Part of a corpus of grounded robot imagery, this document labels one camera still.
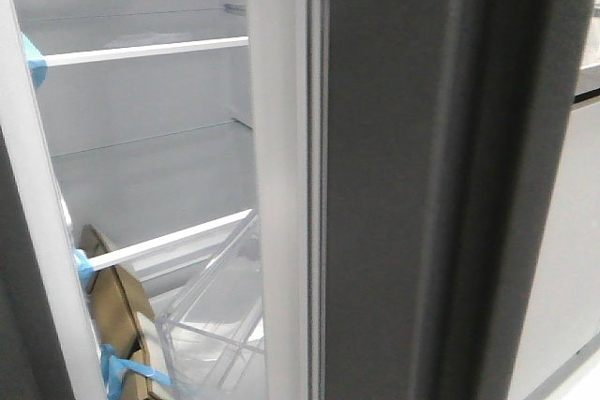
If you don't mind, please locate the upper white fridge shelf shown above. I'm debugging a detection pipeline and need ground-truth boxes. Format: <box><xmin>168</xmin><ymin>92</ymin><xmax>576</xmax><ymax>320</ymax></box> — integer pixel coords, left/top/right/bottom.
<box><xmin>45</xmin><ymin>36</ymin><xmax>249</xmax><ymax>67</ymax></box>

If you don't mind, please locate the clear plastic fridge drawer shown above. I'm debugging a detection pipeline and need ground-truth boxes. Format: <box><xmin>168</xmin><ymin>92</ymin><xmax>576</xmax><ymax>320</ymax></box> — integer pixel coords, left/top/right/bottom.
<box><xmin>156</xmin><ymin>211</ymin><xmax>268</xmax><ymax>399</ymax></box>

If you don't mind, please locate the white kitchen cabinet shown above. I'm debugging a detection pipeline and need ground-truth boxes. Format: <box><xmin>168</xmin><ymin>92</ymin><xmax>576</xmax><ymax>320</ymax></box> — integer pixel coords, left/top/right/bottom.
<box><xmin>508</xmin><ymin>98</ymin><xmax>599</xmax><ymax>399</ymax></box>

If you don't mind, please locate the dark grey fridge door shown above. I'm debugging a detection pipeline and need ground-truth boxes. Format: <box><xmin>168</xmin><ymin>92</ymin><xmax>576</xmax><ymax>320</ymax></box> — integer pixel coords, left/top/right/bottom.
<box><xmin>247</xmin><ymin>0</ymin><xmax>593</xmax><ymax>399</ymax></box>
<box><xmin>1</xmin><ymin>142</ymin><xmax>74</xmax><ymax>399</ymax></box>

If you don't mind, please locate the lower white fridge shelf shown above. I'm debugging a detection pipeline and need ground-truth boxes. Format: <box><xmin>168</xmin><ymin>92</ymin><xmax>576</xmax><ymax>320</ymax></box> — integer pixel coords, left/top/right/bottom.
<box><xmin>89</xmin><ymin>209</ymin><xmax>253</xmax><ymax>271</ymax></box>

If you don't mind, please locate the middle blue tape piece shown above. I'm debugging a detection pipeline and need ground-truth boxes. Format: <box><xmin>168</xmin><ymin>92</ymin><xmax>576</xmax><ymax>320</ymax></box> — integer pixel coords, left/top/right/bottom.
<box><xmin>73</xmin><ymin>248</ymin><xmax>95</xmax><ymax>289</ymax></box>

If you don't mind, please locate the lower blue tape strip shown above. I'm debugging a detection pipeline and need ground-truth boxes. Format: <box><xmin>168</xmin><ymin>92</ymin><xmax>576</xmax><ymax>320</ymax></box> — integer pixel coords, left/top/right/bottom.
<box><xmin>99</xmin><ymin>344</ymin><xmax>173</xmax><ymax>400</ymax></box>

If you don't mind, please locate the grey stone countertop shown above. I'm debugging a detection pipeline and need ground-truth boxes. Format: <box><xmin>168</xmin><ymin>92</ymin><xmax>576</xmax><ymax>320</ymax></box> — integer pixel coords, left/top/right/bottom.
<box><xmin>575</xmin><ymin>64</ymin><xmax>600</xmax><ymax>101</ymax></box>

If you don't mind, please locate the brown cardboard piece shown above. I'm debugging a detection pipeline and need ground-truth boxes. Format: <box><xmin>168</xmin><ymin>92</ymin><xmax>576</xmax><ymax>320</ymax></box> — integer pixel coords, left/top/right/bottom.
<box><xmin>79</xmin><ymin>225</ymin><xmax>173</xmax><ymax>399</ymax></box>

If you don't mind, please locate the white fridge shelf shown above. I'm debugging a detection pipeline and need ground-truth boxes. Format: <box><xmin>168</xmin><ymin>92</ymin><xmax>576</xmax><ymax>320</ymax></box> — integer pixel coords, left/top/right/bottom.
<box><xmin>89</xmin><ymin>209</ymin><xmax>253</xmax><ymax>271</ymax></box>
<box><xmin>45</xmin><ymin>36</ymin><xmax>249</xmax><ymax>67</ymax></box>

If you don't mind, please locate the upper blue tape piece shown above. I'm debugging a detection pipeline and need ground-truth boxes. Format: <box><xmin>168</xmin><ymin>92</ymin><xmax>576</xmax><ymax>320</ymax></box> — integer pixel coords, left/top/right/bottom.
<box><xmin>22</xmin><ymin>34</ymin><xmax>48</xmax><ymax>89</ymax></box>

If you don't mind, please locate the blue tape piece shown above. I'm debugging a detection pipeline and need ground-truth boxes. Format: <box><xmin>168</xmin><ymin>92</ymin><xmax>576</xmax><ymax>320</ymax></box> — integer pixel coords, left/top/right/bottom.
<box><xmin>73</xmin><ymin>248</ymin><xmax>95</xmax><ymax>289</ymax></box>
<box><xmin>22</xmin><ymin>34</ymin><xmax>48</xmax><ymax>89</ymax></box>

